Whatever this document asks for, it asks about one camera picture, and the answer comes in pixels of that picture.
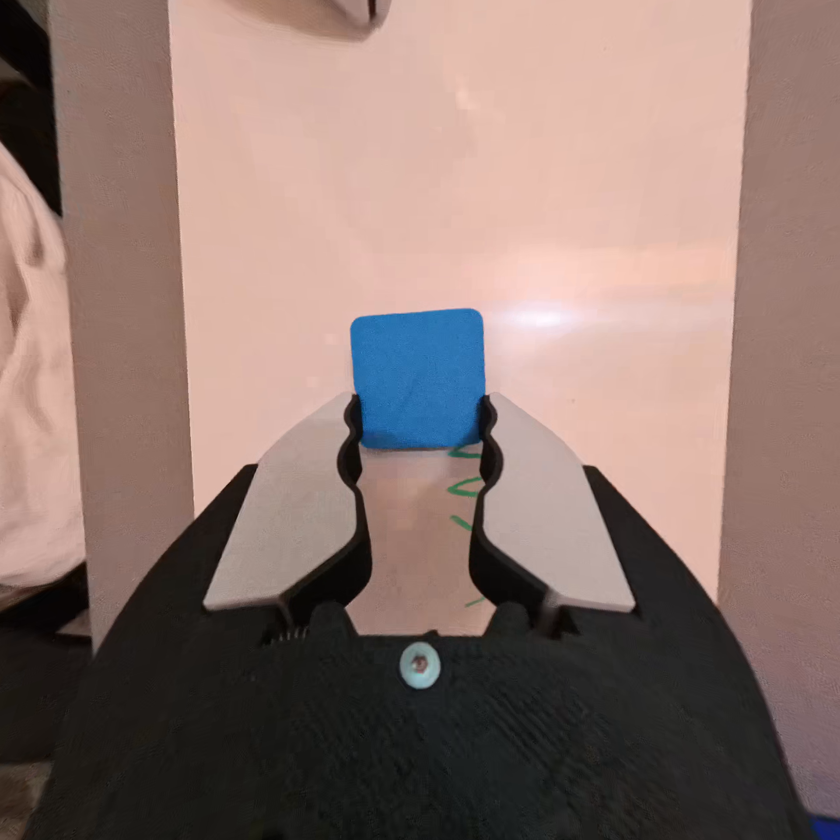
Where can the small white whiteboard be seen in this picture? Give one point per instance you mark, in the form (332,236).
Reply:
(459,197)

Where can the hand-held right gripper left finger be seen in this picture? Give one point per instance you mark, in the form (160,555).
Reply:
(289,518)

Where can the black office chair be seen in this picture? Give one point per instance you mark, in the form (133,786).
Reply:
(26,79)

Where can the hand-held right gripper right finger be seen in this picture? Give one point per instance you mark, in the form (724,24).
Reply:
(551,518)

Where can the blue whiteboard eraser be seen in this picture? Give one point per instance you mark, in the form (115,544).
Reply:
(417,380)

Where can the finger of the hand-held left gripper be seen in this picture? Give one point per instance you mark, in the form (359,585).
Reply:
(321,16)

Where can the person's white clothing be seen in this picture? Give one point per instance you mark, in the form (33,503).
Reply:
(33,394)

